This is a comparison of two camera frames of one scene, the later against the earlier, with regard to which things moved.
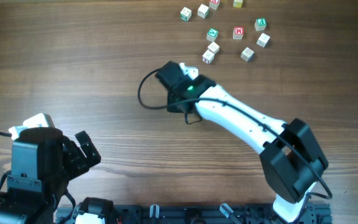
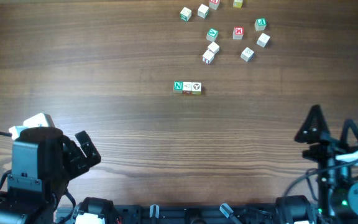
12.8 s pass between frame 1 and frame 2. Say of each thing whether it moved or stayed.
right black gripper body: moved
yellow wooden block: stayed
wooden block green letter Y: stayed
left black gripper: stayed
